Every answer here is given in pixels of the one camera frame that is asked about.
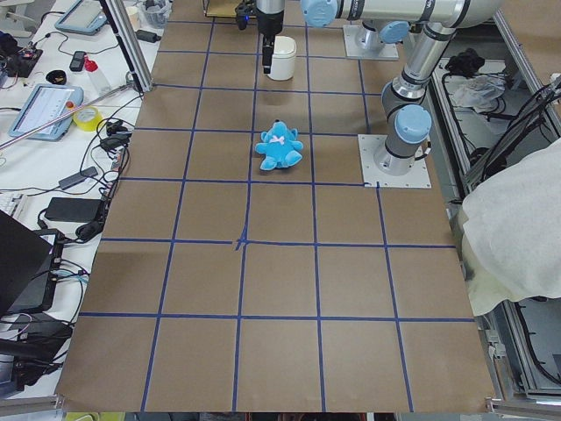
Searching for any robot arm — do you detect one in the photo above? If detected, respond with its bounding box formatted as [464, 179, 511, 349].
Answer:
[301, 0, 502, 176]
[357, 19, 409, 58]

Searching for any white sleeved forearm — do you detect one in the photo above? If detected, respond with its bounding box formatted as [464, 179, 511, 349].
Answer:
[456, 141, 560, 316]

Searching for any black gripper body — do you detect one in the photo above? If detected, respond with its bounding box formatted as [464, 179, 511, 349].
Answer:
[255, 0, 285, 35]

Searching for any plastic bag with black parts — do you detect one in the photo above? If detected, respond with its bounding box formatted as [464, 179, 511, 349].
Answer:
[140, 0, 172, 29]

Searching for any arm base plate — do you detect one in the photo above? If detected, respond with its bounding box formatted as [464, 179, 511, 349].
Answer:
[343, 25, 399, 61]
[358, 134, 431, 189]

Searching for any red capped bottle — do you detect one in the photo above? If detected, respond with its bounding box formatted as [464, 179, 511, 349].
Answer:
[84, 55, 111, 96]

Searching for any yellow tape roll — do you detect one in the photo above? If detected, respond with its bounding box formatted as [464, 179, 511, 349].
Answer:
[73, 106, 103, 132]

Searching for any black power adapter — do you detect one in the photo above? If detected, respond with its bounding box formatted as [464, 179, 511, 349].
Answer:
[135, 29, 161, 43]

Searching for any black phone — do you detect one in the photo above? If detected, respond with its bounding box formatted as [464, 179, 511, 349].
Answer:
[69, 51, 87, 72]

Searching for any blue teddy bear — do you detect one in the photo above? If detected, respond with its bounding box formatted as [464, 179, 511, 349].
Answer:
[255, 119, 303, 171]

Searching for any white trash can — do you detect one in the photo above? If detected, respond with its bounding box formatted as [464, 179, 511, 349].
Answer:
[267, 36, 297, 81]

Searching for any blue teach pendant tablet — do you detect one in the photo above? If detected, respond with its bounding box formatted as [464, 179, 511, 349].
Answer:
[8, 84, 83, 137]

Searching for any aluminium frame post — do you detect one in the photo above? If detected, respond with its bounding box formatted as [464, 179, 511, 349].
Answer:
[100, 0, 153, 93]

